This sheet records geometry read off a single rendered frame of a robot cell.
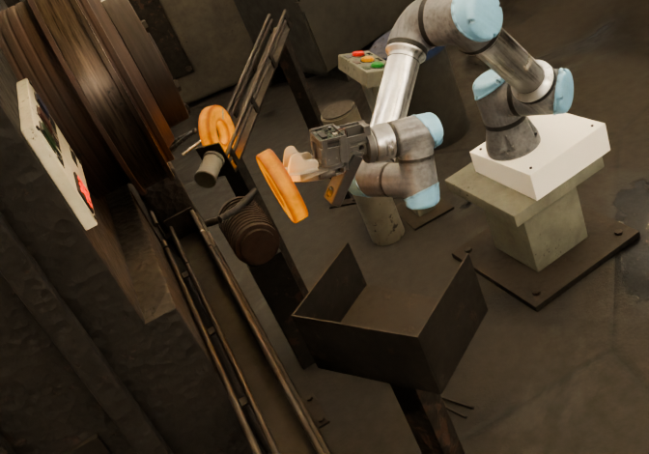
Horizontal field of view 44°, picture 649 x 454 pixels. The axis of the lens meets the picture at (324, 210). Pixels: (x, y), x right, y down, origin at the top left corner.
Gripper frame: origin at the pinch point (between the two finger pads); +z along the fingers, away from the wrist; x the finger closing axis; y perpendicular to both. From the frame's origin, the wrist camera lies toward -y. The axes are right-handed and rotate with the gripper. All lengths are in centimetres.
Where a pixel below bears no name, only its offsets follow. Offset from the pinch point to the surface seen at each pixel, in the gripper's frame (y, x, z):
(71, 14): 37.2, -6.8, 30.6
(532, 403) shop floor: -73, 11, -53
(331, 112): -24, -83, -42
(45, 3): 39, -11, 34
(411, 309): -20.7, 26.2, -15.2
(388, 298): -20.9, 20.7, -12.9
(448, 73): -34, -118, -102
